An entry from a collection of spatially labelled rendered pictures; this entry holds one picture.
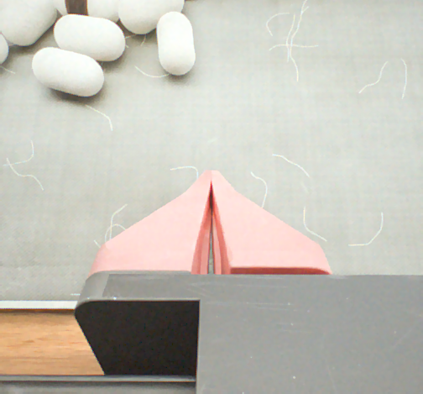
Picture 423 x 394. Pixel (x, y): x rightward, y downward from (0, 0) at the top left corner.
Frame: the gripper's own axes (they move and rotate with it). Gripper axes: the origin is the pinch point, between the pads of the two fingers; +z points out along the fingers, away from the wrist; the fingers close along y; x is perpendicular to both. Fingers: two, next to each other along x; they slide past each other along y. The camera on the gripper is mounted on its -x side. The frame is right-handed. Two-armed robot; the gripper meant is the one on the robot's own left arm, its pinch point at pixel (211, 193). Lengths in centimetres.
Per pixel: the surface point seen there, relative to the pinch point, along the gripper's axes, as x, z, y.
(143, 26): -5.5, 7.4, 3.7
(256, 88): -2.6, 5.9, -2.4
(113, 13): -6.0, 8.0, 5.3
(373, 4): -6.3, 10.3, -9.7
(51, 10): -6.1, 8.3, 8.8
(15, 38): -5.0, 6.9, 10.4
